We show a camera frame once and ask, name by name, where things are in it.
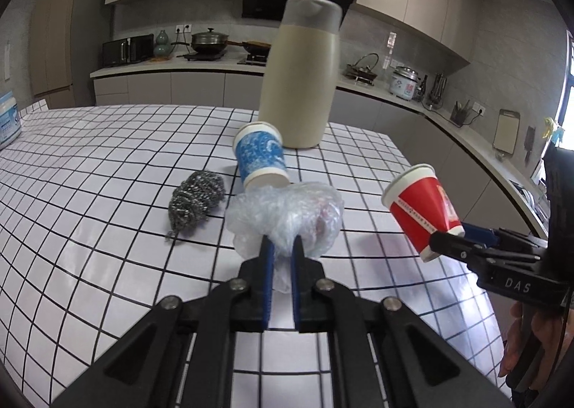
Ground clear plastic bag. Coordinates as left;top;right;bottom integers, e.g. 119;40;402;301
225;181;345;294

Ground steel wool scrubber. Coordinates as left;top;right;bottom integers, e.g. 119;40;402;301
164;171;226;240

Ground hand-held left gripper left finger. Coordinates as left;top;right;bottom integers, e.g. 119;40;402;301
49;235;274;408

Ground white cutting board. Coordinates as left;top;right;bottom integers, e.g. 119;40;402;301
492;109;520;160

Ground red paper cup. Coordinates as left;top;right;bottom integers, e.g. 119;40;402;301
381;163;465;262

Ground cooking pot with lid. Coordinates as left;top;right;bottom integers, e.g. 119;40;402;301
170;28;245;54

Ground sink dish rack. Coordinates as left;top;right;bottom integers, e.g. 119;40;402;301
511;179;550;221

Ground yellow blue hanging items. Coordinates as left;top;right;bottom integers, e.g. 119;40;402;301
542;117;564;144

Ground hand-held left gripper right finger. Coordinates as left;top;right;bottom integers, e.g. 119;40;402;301
291;235;516;408

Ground black hanging knife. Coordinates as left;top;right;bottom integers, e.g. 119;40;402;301
524;125;537;165

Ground blue patterned paper cup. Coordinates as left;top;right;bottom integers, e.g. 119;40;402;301
233;121;288;190

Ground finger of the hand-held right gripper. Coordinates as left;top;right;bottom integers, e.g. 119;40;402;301
461;222;545;253
428;231;494;267

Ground metal kettle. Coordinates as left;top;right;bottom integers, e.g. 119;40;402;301
344;53;380;85

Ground beige thermos jug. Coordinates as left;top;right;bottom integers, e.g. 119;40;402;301
259;0;344;149

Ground black gas stove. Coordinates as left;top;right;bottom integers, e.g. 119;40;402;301
183;51;270;65

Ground beige refrigerator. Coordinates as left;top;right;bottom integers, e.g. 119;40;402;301
29;0;110;109

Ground person's right hand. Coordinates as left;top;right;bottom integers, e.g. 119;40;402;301
498;300;574;391

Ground grey utensil holder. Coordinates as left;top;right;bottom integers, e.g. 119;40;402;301
450;99;477;127

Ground black microwave oven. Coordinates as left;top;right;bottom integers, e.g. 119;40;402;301
102;34;154;68

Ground blue white wipes tub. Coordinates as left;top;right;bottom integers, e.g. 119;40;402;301
0;92;22;151

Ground green ceramic vase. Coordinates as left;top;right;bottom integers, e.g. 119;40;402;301
154;30;172;58

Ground white rice cooker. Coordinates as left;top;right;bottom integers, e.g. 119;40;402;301
389;67;420;100

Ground white checked tablecloth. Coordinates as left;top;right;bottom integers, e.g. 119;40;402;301
0;104;516;408

